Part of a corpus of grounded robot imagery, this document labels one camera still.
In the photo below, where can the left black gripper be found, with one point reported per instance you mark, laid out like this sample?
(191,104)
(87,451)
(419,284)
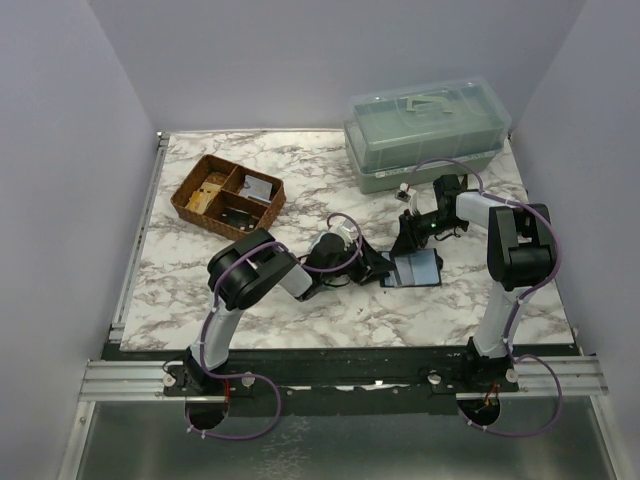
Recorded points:
(370,265)

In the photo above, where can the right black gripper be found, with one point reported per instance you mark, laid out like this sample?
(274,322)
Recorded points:
(409,237)

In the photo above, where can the black leather card holder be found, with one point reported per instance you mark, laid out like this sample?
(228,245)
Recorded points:
(420,269)

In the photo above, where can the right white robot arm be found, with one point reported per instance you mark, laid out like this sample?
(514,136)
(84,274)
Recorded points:
(522,256)

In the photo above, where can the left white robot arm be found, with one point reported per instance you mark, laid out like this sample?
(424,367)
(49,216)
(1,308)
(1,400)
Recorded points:
(242,274)

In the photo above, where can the gold cards in basket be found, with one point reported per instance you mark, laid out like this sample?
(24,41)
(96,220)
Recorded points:
(202,197)

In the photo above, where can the green plastic storage box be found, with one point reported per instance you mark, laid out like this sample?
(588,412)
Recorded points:
(408,134)

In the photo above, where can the black item in basket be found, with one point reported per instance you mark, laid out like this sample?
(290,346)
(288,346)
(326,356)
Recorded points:
(238,219)

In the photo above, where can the brown woven divided basket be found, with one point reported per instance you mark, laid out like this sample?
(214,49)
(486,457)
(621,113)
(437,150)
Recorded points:
(230,177)

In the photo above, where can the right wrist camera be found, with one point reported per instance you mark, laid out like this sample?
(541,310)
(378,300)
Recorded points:
(408,195)

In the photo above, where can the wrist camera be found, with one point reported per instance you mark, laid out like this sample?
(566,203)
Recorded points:
(408,195)
(347,231)

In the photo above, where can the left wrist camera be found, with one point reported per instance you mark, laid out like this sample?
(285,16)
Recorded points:
(347,231)

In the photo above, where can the black metal base rail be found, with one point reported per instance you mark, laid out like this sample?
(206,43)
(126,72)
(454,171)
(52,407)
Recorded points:
(311,382)

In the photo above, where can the aluminium frame rail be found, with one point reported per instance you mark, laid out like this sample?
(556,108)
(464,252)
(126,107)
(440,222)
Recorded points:
(118,322)

